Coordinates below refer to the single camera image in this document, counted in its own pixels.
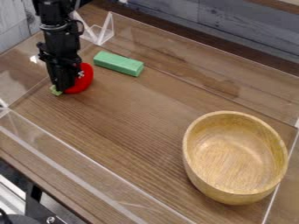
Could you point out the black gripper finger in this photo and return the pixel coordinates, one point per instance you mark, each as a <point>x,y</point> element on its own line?
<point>62,76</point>

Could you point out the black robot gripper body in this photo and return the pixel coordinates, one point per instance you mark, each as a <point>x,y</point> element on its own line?
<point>58,49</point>

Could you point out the red plush strawberry toy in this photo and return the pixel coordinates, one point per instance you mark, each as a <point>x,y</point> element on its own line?
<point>81,81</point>

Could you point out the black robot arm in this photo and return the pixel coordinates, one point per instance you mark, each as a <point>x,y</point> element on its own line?
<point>53,12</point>

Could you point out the green rectangular block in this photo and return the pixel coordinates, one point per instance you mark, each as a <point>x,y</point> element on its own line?
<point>118,63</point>

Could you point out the black metal table clamp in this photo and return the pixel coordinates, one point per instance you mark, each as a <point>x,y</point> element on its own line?
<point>36,210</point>

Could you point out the wooden bowl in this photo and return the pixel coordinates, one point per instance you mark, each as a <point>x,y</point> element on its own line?
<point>233,156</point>

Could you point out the clear acrylic tray wall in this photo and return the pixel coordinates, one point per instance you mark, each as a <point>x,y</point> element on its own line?
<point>94,193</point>

